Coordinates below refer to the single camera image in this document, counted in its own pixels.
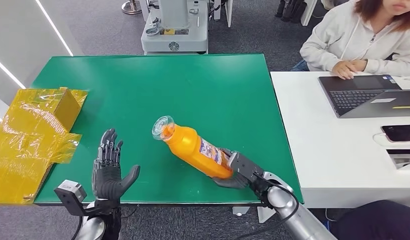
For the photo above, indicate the person's left hand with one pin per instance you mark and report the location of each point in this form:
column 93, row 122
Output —
column 361, row 65

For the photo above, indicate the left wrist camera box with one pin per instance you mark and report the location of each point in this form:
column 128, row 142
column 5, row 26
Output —
column 70, row 193

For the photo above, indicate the person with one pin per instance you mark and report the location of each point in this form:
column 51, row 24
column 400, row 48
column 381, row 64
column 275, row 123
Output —
column 376, row 222

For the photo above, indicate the person's right hand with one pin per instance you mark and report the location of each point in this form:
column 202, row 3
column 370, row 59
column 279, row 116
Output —
column 343, row 69

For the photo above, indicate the white desktop device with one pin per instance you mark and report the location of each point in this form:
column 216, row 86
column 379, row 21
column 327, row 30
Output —
column 403, row 160

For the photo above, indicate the white robot stand machine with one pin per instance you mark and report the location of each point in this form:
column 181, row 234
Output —
column 175, row 33

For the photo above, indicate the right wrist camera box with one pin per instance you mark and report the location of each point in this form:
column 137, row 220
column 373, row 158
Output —
column 244, row 165

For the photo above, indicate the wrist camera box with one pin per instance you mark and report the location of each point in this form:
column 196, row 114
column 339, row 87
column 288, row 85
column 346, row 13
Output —
column 70, row 193
column 244, row 165

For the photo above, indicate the green table mat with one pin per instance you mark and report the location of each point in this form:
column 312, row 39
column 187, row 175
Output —
column 178, row 92

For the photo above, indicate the dark grey laptop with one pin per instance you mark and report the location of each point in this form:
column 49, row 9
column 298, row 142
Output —
column 360, row 96

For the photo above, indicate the white table foot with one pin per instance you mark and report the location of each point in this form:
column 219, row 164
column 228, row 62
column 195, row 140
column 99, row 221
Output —
column 241, row 211
column 265, row 214

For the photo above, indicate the yellow taped cardboard box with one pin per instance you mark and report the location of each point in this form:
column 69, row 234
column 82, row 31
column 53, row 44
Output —
column 29, row 139

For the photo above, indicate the chrome stand base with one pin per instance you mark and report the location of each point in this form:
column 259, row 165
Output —
column 131, row 7

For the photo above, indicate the white desk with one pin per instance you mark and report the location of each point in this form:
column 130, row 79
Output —
column 333, row 159

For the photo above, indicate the black smartphone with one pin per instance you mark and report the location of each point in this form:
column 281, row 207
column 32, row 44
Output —
column 401, row 133

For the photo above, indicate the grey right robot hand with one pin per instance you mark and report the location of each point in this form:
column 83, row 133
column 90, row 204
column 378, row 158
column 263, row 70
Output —
column 234, row 182

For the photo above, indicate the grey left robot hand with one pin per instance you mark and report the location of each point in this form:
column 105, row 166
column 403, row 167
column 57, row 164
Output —
column 107, row 179

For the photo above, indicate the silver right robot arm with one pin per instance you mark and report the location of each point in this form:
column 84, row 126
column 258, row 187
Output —
column 290, row 212

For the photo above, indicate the orange detergent bottle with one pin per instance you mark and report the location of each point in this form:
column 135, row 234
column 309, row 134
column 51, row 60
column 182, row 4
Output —
column 191, row 149

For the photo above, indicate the white furniture leg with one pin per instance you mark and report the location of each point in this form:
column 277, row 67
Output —
column 309, row 11
column 228, row 13

